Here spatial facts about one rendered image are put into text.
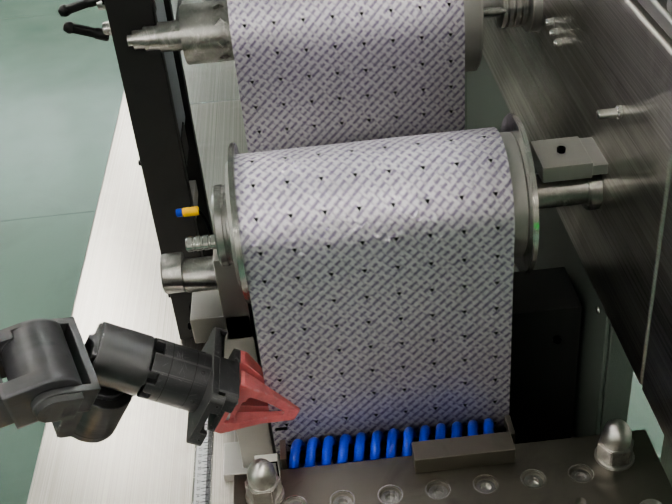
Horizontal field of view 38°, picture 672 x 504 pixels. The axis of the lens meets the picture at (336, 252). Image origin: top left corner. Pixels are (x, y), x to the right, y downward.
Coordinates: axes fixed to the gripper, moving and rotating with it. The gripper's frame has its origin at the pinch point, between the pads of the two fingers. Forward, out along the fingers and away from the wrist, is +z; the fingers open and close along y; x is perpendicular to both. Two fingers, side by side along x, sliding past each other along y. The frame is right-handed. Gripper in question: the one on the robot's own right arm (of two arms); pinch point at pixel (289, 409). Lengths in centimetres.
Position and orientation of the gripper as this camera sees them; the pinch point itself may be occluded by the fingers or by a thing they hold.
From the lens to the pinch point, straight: 97.0
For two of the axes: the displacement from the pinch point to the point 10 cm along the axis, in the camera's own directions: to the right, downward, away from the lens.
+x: 4.3, -7.6, -4.9
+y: 0.7, 5.7, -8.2
